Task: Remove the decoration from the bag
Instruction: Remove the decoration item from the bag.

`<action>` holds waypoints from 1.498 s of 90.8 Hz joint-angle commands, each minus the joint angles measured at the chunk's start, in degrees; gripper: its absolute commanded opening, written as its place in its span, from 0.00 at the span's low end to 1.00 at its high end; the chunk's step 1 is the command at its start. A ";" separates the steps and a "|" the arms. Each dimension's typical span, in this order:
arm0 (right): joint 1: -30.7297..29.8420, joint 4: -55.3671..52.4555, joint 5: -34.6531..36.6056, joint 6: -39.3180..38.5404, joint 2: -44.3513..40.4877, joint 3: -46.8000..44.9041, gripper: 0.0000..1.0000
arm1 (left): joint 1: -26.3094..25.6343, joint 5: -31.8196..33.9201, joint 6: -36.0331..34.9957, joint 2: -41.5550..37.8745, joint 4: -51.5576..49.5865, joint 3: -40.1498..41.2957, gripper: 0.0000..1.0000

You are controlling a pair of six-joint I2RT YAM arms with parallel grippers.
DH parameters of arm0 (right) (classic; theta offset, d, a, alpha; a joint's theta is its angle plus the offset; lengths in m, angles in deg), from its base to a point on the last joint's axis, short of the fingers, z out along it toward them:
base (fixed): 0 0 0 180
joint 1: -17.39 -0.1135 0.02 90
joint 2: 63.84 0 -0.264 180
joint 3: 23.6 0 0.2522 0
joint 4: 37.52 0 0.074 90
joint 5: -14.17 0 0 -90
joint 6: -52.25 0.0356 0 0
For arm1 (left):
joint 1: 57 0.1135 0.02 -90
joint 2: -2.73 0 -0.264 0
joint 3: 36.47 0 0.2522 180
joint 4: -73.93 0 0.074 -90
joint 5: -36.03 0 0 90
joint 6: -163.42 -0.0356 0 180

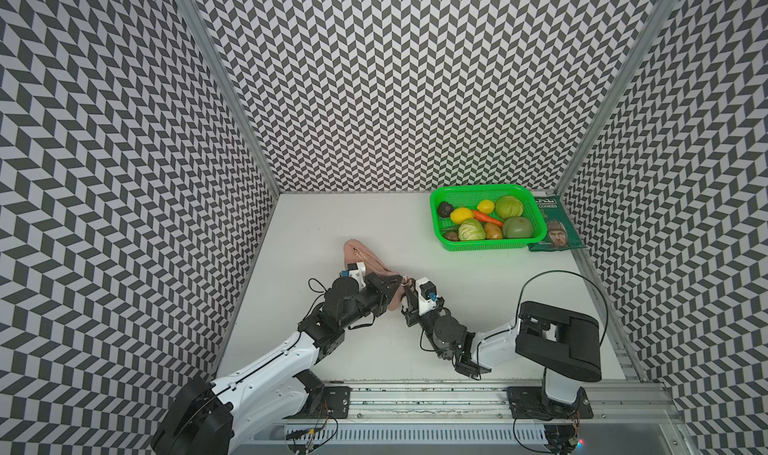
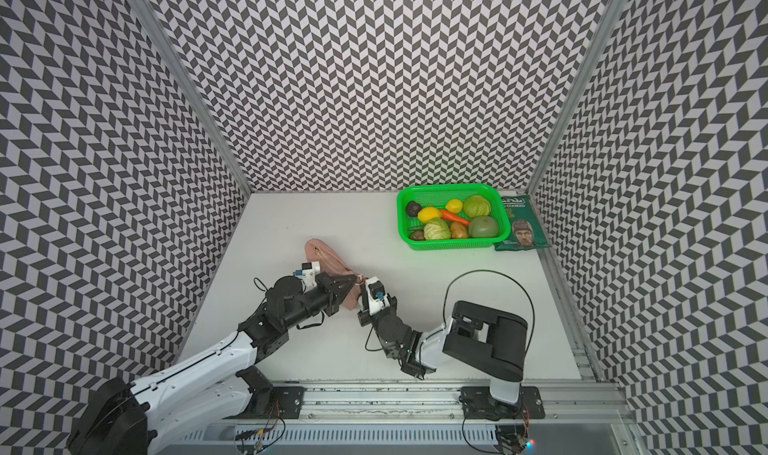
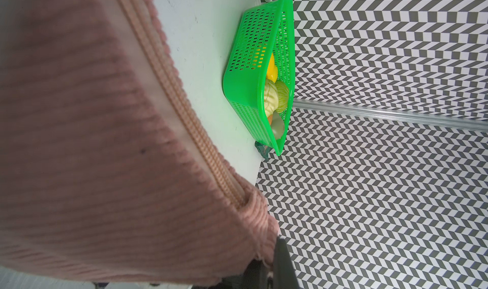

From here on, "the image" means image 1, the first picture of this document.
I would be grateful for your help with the right corner aluminium post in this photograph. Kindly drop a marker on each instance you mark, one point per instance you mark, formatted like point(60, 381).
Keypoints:
point(642, 46)

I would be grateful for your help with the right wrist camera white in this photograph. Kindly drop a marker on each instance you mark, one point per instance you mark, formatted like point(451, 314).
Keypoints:
point(427, 295)

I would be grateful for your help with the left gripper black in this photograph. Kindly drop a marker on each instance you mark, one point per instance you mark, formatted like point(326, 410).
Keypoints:
point(383, 293)

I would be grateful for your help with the orange carrot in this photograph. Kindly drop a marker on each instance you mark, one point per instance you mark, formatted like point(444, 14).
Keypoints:
point(486, 218)

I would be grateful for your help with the aluminium front rail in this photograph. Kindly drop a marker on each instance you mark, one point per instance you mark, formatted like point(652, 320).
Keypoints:
point(467, 401)

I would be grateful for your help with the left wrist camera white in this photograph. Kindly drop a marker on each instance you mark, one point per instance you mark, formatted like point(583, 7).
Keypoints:
point(356, 271)

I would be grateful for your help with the dark brown round fruit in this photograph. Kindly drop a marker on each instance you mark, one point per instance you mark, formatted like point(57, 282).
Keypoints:
point(444, 209)

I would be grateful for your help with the brown potato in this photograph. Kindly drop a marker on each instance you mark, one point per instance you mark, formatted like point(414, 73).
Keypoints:
point(493, 232)

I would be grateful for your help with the green plastic basket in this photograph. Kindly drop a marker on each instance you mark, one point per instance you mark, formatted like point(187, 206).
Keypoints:
point(470, 196)

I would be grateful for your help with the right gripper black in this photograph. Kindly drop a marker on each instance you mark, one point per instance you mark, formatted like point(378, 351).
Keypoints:
point(412, 312)

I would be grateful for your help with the green apple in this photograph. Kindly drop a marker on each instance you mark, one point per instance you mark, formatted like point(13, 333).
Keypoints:
point(518, 227)

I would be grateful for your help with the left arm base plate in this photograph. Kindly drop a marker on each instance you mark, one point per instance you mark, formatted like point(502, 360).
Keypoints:
point(333, 401)

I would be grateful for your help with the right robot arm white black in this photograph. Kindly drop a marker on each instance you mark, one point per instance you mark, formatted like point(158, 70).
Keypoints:
point(564, 342)

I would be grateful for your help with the pink fabric bag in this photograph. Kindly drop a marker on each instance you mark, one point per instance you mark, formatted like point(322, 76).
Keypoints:
point(355, 251)

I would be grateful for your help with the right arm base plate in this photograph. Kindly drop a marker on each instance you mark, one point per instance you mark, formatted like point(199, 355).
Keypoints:
point(530, 402)

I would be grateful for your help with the green cabbage back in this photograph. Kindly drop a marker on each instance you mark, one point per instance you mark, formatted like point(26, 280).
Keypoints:
point(509, 206)

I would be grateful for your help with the green snack packet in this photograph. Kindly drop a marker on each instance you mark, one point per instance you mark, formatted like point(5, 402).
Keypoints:
point(561, 233)

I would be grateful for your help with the left corner aluminium post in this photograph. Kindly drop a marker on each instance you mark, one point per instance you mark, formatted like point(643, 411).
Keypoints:
point(188, 10)

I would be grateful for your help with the yellow lemon large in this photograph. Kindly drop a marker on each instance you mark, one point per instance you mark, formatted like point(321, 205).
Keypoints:
point(460, 215)

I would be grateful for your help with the yellow lemon small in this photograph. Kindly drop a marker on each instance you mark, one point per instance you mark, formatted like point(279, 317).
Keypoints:
point(486, 206)

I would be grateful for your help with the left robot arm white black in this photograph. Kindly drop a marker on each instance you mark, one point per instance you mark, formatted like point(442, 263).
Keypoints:
point(217, 417)

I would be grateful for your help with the light green cabbage front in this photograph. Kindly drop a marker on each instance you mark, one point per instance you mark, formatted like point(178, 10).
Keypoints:
point(471, 230)

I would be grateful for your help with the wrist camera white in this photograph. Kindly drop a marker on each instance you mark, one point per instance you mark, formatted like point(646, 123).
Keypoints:
point(356, 271)
point(427, 295)

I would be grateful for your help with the corner aluminium post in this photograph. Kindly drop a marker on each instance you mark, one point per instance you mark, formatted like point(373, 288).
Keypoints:
point(188, 10)
point(642, 46)

